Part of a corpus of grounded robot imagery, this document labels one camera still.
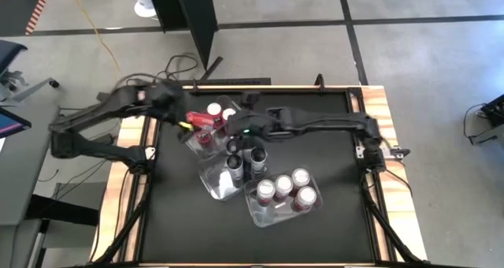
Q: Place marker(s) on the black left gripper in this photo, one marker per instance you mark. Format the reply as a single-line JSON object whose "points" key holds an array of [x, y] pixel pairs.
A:
{"points": [[169, 102]]}

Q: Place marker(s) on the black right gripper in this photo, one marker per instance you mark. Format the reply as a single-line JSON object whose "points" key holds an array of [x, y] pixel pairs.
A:
{"points": [[252, 122]]}

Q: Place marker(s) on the clear plastic bin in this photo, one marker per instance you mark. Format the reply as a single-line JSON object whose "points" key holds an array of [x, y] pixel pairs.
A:
{"points": [[220, 185], [271, 217], [193, 146]]}

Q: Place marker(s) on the white red raspberry soda can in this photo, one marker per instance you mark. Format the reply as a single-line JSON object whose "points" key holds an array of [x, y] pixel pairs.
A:
{"points": [[300, 178], [283, 187], [265, 191], [305, 199]]}

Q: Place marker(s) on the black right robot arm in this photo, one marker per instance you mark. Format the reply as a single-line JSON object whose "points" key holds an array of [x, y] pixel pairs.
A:
{"points": [[323, 120]]}

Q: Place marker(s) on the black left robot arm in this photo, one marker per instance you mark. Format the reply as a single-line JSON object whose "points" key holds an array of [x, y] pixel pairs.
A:
{"points": [[98, 110]]}

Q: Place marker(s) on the yellow gripper tag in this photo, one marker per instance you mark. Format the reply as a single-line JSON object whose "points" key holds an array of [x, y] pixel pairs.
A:
{"points": [[184, 125]]}

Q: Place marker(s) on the black divider panel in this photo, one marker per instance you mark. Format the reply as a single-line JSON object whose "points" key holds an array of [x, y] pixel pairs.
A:
{"points": [[193, 16]]}

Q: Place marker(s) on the grey desk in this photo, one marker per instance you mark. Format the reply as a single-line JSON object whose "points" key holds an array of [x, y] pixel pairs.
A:
{"points": [[23, 173]]}

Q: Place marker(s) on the monitor with blue screen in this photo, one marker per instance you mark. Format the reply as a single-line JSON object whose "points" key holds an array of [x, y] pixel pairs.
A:
{"points": [[10, 122]]}

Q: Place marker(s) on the grey office chair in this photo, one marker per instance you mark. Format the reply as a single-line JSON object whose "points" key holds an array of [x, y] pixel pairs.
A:
{"points": [[10, 55]]}

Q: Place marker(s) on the black hazard-striped floor mat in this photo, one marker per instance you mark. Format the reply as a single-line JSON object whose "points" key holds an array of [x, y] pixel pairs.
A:
{"points": [[23, 4]]}

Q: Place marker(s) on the grey stand with black equipment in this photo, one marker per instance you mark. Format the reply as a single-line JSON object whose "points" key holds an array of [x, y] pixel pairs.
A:
{"points": [[492, 114]]}

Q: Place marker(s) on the black frame strut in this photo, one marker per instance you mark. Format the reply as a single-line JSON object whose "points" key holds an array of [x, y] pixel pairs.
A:
{"points": [[130, 220], [390, 228]]}

